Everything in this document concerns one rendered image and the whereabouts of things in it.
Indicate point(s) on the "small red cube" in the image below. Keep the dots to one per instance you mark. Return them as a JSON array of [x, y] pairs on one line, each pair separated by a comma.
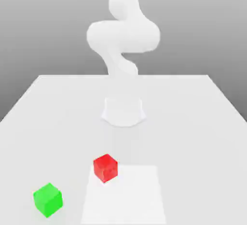
[[105, 168]]

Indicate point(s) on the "small green cube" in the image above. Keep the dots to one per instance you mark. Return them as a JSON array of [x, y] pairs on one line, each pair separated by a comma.
[[47, 200]]

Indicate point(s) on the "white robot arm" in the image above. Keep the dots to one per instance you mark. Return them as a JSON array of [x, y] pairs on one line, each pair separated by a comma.
[[123, 36]]

